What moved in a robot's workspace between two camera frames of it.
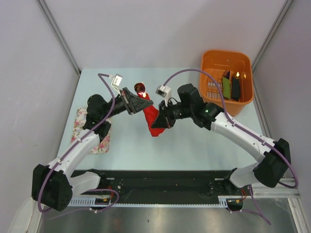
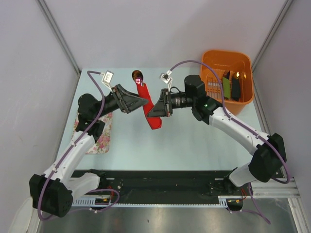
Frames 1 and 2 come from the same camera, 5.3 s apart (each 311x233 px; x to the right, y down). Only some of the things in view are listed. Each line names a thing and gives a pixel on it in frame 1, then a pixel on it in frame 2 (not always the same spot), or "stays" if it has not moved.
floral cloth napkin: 103,147 stays
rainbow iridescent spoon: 140,88 -> 137,75
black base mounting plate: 166,186 stays
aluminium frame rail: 281,191 stays
